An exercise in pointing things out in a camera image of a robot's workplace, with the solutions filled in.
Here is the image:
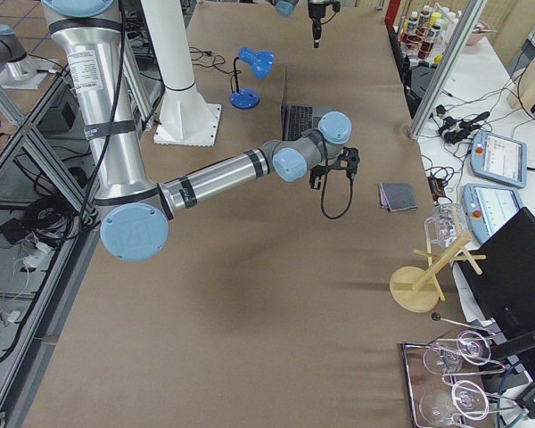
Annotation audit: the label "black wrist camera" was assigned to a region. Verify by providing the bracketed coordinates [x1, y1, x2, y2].
[333, 146, 360, 179]

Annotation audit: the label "lower wine glass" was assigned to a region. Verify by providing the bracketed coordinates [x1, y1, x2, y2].
[418, 380, 490, 427]

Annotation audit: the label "bottles in wire rack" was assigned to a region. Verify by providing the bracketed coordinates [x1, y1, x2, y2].
[397, 2, 457, 65]

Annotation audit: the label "upper teach pendant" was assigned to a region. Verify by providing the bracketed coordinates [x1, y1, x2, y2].
[470, 131, 528, 189]

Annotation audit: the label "black lamp power cord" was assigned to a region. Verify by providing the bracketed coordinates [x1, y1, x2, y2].
[189, 46, 237, 79]

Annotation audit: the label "clear glass mug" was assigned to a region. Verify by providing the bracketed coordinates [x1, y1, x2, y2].
[424, 203, 472, 248]

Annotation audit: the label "wine glass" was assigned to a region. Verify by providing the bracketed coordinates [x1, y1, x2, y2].
[418, 380, 490, 427]
[423, 330, 491, 375]

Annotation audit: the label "folded grey cloth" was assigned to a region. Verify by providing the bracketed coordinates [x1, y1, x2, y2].
[378, 182, 418, 212]

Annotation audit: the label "lower teach pendant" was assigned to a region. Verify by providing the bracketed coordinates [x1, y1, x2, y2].
[462, 184, 523, 243]

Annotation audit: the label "black camera cable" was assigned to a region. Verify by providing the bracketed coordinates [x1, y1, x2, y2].
[319, 171, 356, 219]

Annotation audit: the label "black monitor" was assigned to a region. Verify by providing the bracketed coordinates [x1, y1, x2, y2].
[457, 208, 535, 334]

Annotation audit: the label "wooden mug tree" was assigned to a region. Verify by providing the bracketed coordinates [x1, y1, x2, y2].
[390, 232, 486, 313]

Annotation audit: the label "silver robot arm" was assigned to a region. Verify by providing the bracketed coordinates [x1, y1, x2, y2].
[270, 0, 341, 49]
[43, 1, 359, 261]

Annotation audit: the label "upper wine glass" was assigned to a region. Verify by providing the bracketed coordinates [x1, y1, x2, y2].
[423, 330, 491, 375]

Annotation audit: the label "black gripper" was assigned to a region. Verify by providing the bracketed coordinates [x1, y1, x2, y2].
[308, 0, 334, 48]
[309, 157, 344, 190]

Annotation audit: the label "teach pendant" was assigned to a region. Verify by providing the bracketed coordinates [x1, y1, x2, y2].
[462, 184, 523, 243]
[470, 131, 528, 189]

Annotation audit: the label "grey laptop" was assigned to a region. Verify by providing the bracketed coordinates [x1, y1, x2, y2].
[281, 69, 333, 141]

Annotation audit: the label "blue desk lamp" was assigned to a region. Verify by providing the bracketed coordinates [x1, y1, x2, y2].
[229, 45, 276, 111]

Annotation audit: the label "aluminium frame post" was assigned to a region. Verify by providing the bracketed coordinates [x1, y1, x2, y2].
[408, 0, 488, 140]

